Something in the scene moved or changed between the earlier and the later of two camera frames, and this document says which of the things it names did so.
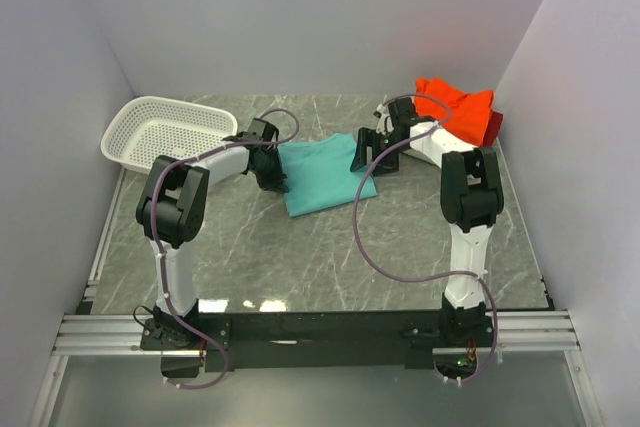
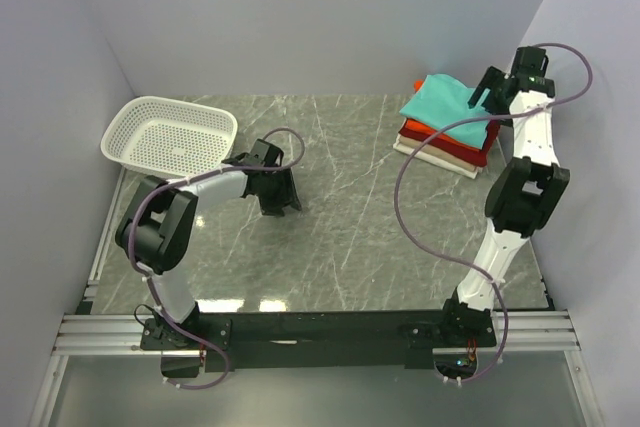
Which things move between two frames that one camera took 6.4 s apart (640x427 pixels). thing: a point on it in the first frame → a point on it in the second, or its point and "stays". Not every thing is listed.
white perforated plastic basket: x=141 y=128 stays
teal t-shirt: x=318 y=175 → x=441 y=100
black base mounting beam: x=322 y=340 stays
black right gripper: x=366 y=138 → x=490 y=79
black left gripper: x=277 y=182 → x=286 y=197
